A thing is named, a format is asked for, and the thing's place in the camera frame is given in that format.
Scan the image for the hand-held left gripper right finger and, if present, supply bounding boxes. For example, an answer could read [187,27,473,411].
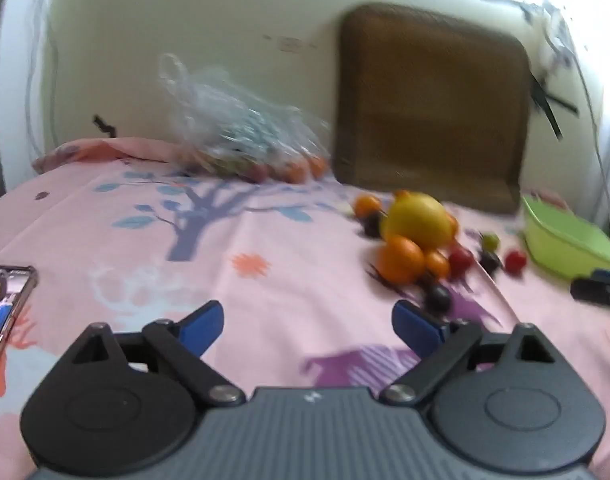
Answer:
[380,300,570,406]

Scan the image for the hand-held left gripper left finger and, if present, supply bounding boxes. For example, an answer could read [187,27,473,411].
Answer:
[60,300,247,407]

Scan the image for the light green plastic basket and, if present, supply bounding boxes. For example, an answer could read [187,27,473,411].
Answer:
[521,194,610,281]

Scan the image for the small orange tangerine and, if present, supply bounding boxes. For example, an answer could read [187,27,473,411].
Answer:
[425,251,452,281]
[354,195,382,218]

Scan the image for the large orange tangerine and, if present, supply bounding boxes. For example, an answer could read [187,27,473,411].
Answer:
[376,235,427,285]

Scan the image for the red cherry tomato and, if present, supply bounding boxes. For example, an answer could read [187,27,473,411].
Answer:
[505,250,528,276]
[449,247,474,275]

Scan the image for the yellow lemon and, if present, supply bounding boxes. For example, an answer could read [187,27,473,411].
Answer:
[380,191,458,252]

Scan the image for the pink printed bedsheet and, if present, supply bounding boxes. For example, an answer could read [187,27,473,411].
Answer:
[0,137,610,480]

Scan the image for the black tape strips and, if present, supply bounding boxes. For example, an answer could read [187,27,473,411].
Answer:
[529,74,580,140]

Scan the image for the smartphone in clear case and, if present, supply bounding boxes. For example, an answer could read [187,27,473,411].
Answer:
[0,264,37,401]

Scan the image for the pink folded blanket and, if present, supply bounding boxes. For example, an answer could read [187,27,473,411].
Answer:
[32,136,186,173]

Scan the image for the clear plastic bag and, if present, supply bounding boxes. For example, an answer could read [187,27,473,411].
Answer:
[157,52,333,184]

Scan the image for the brown woven seat cushion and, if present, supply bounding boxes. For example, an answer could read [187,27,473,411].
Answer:
[331,2,532,215]

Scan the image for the white power cable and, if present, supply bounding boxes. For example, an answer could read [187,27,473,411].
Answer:
[567,45,610,233]

